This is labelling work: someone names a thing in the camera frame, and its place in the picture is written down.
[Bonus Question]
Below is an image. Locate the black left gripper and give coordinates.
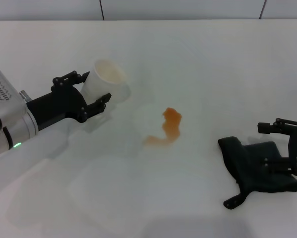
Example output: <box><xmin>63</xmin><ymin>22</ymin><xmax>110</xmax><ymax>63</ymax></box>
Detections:
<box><xmin>26</xmin><ymin>70</ymin><xmax>113</xmax><ymax>132</ymax></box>

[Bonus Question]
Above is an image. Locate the white paper cup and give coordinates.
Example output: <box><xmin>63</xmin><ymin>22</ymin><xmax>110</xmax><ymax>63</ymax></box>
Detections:
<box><xmin>81</xmin><ymin>59</ymin><xmax>127</xmax><ymax>103</ymax></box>

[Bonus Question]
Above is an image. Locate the dark blue rag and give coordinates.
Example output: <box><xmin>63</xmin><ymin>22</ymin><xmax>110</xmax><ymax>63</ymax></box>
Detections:
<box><xmin>217</xmin><ymin>136</ymin><xmax>297</xmax><ymax>210</ymax></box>

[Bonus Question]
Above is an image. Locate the brown water stain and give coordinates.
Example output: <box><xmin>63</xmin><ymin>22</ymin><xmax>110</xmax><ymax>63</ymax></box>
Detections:
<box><xmin>143</xmin><ymin>107</ymin><xmax>183</xmax><ymax>147</ymax></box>

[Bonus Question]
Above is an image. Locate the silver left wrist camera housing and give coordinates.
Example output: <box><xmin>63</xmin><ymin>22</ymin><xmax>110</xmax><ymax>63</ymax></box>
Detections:
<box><xmin>0</xmin><ymin>60</ymin><xmax>31</xmax><ymax>117</ymax></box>

